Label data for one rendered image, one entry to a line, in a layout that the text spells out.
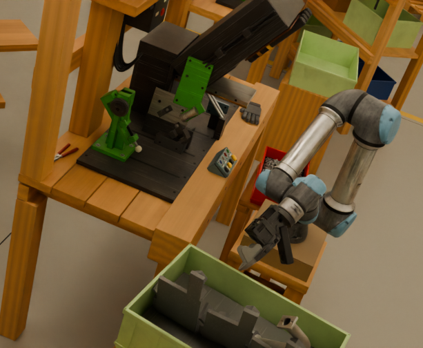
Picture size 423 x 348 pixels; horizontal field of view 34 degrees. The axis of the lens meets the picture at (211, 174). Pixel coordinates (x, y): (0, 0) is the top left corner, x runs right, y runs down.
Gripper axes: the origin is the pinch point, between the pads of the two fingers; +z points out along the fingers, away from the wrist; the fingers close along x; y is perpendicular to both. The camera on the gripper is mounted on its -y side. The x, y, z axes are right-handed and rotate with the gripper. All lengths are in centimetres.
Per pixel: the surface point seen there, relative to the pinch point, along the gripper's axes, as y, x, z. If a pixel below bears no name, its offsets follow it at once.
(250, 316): -8.7, 7.5, 9.3
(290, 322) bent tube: -14.6, 16.3, 3.9
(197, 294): 2.8, -6.3, 14.2
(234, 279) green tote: -10.6, -32.5, -1.9
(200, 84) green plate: 42, -85, -57
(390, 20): -28, -240, -253
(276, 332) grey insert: -31.6, -25.3, 1.0
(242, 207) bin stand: -10, -91, -37
